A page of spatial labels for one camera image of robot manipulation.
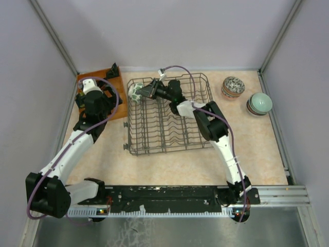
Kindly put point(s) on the wooden compartment tray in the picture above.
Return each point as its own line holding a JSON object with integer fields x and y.
{"x": 111, "y": 82}

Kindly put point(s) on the dark green folded tie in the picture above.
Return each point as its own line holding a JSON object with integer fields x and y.
{"x": 112, "y": 72}

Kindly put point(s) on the dark leaf pattern bowl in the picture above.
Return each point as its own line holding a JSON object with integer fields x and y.
{"x": 234, "y": 85}

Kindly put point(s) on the green leaf pattern bowl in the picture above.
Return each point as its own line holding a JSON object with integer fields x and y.
{"x": 132, "y": 92}

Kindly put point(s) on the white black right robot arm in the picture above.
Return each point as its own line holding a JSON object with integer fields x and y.
{"x": 212, "y": 125}

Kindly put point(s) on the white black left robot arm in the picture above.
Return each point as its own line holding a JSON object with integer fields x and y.
{"x": 47, "y": 191}

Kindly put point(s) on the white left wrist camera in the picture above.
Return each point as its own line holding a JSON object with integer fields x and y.
{"x": 88, "y": 85}

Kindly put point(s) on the teal yellow-flower folded tie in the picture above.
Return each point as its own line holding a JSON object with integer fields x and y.
{"x": 79, "y": 100}

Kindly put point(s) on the green striped bowl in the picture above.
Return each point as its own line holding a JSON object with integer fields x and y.
{"x": 261, "y": 102}

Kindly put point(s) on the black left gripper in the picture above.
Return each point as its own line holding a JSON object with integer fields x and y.
{"x": 113, "y": 101}

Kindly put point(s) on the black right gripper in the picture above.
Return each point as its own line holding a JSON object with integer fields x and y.
{"x": 147, "y": 91}

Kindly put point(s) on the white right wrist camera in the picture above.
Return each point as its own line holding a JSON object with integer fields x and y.
{"x": 162, "y": 74}

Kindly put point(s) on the orange flower green leaf bowl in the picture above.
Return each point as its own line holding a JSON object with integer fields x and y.
{"x": 230, "y": 96}

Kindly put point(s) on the yellow blue swirl bowl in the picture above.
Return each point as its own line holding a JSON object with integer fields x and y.
{"x": 252, "y": 111}

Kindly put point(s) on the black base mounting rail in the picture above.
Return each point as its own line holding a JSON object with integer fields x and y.
{"x": 174, "y": 200}

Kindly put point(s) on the grey wire dish rack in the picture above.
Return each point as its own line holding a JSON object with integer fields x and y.
{"x": 153, "y": 128}

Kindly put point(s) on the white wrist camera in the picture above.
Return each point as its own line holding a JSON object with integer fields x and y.
{"x": 162, "y": 74}
{"x": 88, "y": 85}

